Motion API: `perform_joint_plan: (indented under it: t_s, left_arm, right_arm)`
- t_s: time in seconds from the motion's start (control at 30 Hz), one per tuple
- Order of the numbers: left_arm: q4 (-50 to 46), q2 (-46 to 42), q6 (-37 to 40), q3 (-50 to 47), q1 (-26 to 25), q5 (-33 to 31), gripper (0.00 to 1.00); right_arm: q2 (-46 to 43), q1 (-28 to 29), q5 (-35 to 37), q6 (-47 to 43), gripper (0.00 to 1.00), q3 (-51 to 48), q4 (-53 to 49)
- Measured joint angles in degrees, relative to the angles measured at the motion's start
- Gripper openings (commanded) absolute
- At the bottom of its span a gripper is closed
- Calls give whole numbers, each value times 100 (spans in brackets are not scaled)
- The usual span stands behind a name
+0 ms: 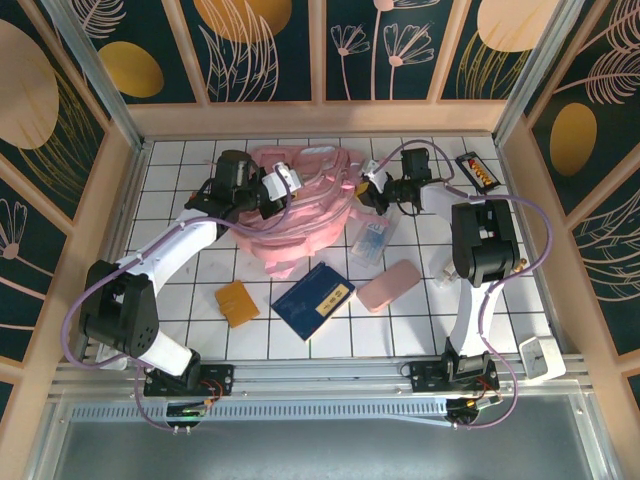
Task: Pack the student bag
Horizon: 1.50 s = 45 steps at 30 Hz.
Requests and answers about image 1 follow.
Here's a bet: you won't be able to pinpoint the clear plastic pouch blue contents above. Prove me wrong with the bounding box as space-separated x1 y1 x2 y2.
349 207 401 269

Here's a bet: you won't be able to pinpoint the pink student backpack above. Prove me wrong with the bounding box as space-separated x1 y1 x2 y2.
227 143 396 281

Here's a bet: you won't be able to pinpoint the pink pencil case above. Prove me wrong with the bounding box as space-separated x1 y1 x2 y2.
355 258 421 314

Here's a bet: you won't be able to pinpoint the dark blue book yellow label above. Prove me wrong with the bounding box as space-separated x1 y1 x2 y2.
270 260 357 342

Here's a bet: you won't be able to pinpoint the black tray with red-orange items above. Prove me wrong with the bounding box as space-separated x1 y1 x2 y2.
455 152 503 195

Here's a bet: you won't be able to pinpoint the small clear plastic box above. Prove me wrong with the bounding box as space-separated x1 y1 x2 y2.
432 264 459 292

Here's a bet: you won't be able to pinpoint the orange-brown leather wallet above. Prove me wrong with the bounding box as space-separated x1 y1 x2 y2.
214 280 261 329

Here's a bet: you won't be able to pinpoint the white square clock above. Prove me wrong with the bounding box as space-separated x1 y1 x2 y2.
518 335 568 382

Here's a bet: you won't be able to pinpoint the grey metal panel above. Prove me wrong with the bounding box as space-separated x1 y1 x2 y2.
29 394 614 480

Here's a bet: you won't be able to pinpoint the aluminium side rail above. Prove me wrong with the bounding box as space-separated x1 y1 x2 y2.
74 138 154 362
497 138 569 357

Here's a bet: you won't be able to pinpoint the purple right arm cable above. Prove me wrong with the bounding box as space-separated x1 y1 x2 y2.
372 139 554 431

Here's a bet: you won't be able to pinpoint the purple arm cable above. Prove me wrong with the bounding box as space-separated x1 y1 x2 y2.
372 139 554 431
62 172 296 432

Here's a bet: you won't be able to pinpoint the aluminium frame post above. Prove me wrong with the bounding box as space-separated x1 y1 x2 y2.
42 0 149 154
492 0 581 146

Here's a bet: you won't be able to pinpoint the aluminium mounting rail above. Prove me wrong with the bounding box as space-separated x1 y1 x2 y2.
49 353 586 401

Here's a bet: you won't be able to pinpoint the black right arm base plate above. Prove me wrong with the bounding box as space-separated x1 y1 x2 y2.
409 358 500 394

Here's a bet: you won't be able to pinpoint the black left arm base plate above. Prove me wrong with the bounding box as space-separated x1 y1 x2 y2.
143 363 236 397

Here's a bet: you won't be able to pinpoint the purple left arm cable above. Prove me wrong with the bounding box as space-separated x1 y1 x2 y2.
62 172 296 432

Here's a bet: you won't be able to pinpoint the slotted grey cable duct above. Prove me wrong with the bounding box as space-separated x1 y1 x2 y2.
69 402 451 426

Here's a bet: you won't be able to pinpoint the small electronics board with wires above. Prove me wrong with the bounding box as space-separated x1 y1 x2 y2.
446 394 504 430
164 397 214 434

